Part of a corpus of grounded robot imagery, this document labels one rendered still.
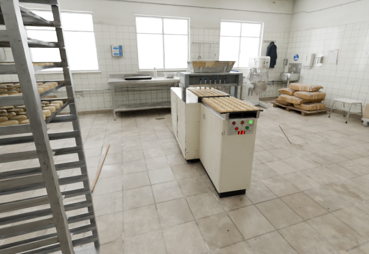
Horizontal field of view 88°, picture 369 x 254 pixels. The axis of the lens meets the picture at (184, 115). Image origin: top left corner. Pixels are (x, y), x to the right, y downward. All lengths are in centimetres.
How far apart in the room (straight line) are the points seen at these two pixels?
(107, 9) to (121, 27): 45
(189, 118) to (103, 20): 356
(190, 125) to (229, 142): 72
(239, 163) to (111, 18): 434
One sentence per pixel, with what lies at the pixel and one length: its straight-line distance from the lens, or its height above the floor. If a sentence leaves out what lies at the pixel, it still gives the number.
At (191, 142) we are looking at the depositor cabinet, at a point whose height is 32.
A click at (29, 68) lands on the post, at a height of 132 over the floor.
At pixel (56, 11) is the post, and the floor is 155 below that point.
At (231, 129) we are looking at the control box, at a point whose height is 76.
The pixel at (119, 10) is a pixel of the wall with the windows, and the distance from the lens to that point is 525.
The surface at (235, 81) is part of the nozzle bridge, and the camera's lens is 252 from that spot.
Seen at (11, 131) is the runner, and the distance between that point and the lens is 79.
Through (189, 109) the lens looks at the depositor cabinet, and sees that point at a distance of 230.
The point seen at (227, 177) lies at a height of 25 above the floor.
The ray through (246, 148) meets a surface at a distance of 190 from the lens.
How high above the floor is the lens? 135
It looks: 17 degrees down
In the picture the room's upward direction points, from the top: straight up
